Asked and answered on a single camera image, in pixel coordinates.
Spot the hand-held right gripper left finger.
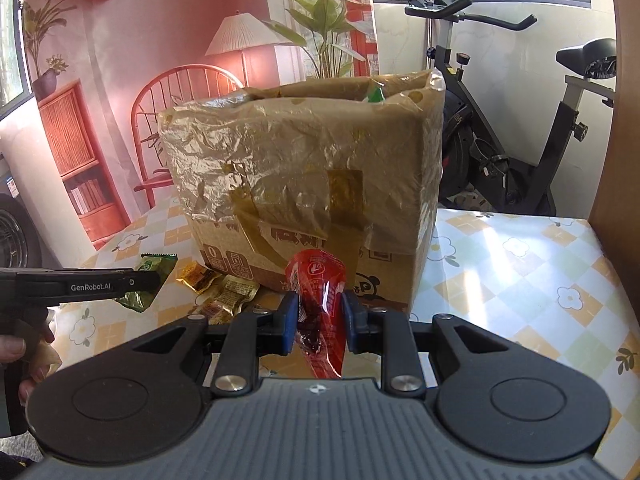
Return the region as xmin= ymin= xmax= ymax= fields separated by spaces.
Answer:
xmin=120 ymin=291 xmax=301 ymax=397

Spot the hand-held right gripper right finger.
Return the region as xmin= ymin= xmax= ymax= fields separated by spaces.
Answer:
xmin=341 ymin=291 xmax=516 ymax=393

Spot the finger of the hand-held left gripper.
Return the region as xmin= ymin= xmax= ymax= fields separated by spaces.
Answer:
xmin=125 ymin=272 xmax=165 ymax=299

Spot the cardboard box with plastic film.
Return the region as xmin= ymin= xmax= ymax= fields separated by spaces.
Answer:
xmin=157 ymin=69 xmax=447 ymax=317

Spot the person's left hand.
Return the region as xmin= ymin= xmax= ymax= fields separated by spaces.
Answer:
xmin=0 ymin=309 xmax=63 ymax=402

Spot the small yellow snack packet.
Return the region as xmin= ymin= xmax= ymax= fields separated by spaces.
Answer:
xmin=214 ymin=274 xmax=261 ymax=312
xmin=178 ymin=262 xmax=224 ymax=295

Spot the washing machine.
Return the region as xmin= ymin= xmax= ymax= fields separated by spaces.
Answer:
xmin=0 ymin=154 xmax=45 ymax=272

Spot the small dark red snack packet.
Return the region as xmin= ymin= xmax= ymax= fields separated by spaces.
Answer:
xmin=192 ymin=299 xmax=237 ymax=326

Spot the checked floral tablecloth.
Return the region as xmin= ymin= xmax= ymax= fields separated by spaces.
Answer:
xmin=50 ymin=204 xmax=640 ymax=461

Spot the black exercise bike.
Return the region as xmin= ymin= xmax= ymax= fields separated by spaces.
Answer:
xmin=392 ymin=0 xmax=619 ymax=217

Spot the printed room backdrop cloth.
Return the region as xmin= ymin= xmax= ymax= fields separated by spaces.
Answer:
xmin=22 ymin=0 xmax=382 ymax=257

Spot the wooden panel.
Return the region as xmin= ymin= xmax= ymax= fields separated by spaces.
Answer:
xmin=587 ymin=0 xmax=640 ymax=263

